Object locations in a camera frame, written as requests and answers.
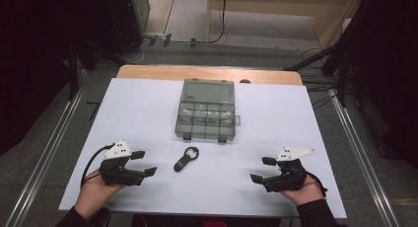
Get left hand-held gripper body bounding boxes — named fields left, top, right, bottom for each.
left=99, top=139, right=146, bottom=188

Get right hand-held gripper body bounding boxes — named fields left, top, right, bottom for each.
left=260, top=146, right=317, bottom=193

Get person's right hand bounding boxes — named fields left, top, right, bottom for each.
left=280, top=173, right=325, bottom=207

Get person's left hand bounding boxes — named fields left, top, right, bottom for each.
left=74, top=167, right=128, bottom=220

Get white table board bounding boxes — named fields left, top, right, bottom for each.
left=58, top=77, right=348, bottom=220

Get small black magnifying glass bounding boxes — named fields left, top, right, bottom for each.
left=173, top=146, right=200, bottom=174

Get clear plastic compartment box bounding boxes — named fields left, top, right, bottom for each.
left=174, top=77, right=242, bottom=144

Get wooden table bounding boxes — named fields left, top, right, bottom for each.
left=115, top=64, right=304, bottom=87

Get black stand legs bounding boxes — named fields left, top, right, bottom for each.
left=283, top=43, right=350, bottom=109

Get black cabinet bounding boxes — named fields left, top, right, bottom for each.
left=104, top=0, right=152, bottom=56

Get dark curtain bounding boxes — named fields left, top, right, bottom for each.
left=0, top=0, right=109, bottom=157
left=338, top=0, right=418, bottom=169

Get light wooden furniture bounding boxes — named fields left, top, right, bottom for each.
left=205, top=0, right=367, bottom=51

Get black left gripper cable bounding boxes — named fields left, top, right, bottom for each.
left=80, top=143, right=116, bottom=189

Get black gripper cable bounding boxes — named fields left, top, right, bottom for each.
left=305, top=171, right=329, bottom=198
left=80, top=143, right=116, bottom=189

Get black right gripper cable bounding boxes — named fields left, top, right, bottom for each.
left=305, top=171, right=329, bottom=198

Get metal floor rail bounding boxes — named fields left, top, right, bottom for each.
left=327, top=88, right=401, bottom=227
left=3, top=70, right=92, bottom=227

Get white floor cable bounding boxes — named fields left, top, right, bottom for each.
left=119, top=38, right=153, bottom=65

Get black hanging cable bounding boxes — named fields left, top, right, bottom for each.
left=207, top=0, right=229, bottom=44

